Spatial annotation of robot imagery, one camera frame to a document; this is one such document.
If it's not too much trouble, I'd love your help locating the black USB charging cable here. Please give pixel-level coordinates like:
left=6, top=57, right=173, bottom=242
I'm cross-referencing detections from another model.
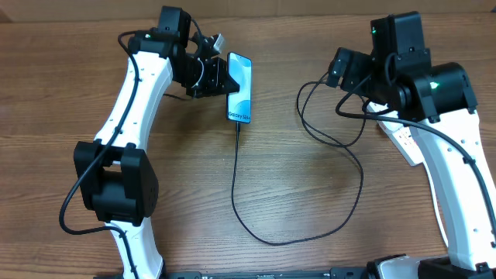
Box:
left=230, top=71, right=371, bottom=247

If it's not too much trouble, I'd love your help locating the white power strip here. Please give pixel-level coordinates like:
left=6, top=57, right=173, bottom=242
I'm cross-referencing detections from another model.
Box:
left=377, top=120, right=424, bottom=167

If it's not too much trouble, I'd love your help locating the Samsung Galaxy smartphone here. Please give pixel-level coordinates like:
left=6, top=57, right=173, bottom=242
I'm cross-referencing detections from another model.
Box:
left=227, top=52, right=253, bottom=124

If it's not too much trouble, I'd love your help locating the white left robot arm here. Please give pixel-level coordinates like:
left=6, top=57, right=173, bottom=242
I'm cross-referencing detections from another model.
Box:
left=59, top=6, right=241, bottom=278

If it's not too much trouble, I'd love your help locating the white power strip cord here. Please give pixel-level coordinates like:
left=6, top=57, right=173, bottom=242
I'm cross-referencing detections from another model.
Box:
left=429, top=181, right=450, bottom=247

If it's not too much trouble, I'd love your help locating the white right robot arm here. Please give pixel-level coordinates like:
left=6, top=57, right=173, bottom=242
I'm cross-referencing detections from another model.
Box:
left=327, top=12, right=495, bottom=278

